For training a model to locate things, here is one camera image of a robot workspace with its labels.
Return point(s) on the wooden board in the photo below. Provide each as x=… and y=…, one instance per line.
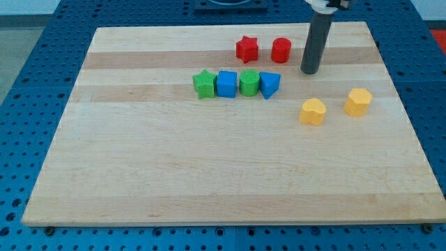
x=135, y=145

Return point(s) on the green cylinder block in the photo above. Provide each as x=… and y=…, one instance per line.
x=249, y=82

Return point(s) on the yellow hexagon block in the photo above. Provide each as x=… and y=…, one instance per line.
x=357, y=102

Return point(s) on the red star block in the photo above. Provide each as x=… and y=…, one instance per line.
x=247, y=49

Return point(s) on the yellow heart block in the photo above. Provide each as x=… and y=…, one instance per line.
x=313, y=112

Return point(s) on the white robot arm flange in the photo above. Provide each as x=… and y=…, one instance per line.
x=328, y=7

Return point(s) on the blue triangle block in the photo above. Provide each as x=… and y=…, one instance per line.
x=269, y=83

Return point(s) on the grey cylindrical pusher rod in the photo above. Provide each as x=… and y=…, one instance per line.
x=317, y=37

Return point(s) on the blue cube block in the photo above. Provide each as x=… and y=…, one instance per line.
x=226, y=84

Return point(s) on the red cylinder block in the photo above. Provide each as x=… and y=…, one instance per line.
x=281, y=50

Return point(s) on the green star block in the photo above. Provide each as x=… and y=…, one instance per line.
x=204, y=84

